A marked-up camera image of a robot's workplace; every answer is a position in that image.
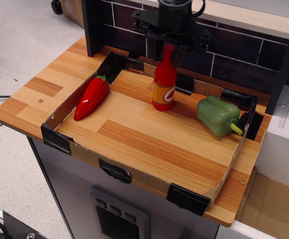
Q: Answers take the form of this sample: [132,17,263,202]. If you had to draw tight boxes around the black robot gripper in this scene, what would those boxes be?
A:
[132,0,212,68]

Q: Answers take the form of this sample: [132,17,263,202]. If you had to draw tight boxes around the red hot sauce bottle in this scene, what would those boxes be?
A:
[152,44,177,111]

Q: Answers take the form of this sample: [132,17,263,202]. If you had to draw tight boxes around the cardboard fence with black tape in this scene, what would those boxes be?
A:
[41,52,263,218]

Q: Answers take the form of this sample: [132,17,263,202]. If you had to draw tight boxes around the light wooden top shelf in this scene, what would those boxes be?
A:
[199,0,289,40]

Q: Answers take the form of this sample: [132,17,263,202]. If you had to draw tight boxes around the green toy bell pepper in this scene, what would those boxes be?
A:
[197,95,244,137]

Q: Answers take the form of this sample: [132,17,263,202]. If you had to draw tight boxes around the black vertical panel left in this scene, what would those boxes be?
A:
[81,0,113,57]

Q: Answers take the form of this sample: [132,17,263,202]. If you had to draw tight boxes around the red toy chili pepper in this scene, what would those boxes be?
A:
[74,75,109,121]

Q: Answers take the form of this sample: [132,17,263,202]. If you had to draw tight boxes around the black caster wheel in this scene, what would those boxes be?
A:
[51,0,62,15]

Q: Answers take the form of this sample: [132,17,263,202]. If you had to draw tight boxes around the white toy sink unit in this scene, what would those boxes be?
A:
[256,86,289,186]

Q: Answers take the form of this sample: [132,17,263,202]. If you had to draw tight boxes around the grey oven control panel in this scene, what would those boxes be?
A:
[89,187,150,239]

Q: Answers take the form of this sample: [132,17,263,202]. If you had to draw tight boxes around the black vertical post right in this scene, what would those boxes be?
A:
[265,46,289,115]

